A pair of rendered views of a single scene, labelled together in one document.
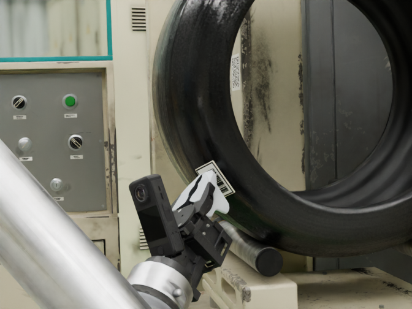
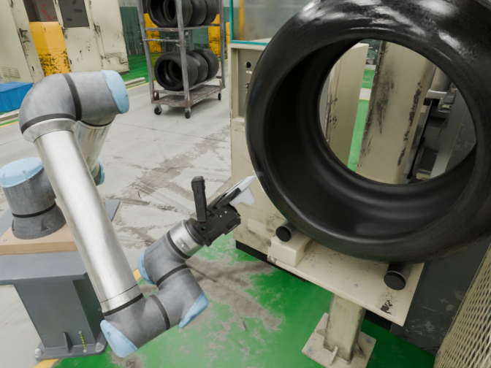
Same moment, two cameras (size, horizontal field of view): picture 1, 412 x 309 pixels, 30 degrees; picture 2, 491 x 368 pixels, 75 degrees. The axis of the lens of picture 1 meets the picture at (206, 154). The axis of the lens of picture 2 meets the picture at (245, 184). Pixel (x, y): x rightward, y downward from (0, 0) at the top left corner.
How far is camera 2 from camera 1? 89 cm
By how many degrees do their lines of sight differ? 52
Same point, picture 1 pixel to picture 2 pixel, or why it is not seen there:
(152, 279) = (174, 234)
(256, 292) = (274, 244)
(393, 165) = (449, 191)
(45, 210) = (73, 208)
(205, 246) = (217, 223)
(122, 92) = not seen: hidden behind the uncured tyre
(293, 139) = (397, 142)
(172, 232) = (199, 211)
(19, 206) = (63, 204)
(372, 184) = (426, 198)
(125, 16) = not seen: outside the picture
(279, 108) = (391, 119)
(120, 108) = not seen: hidden behind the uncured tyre
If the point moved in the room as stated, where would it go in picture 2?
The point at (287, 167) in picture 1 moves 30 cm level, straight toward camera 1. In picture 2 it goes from (386, 159) to (321, 189)
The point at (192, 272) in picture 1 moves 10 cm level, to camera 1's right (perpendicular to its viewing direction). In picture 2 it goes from (210, 233) to (235, 252)
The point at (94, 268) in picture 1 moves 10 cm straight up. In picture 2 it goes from (85, 242) to (73, 202)
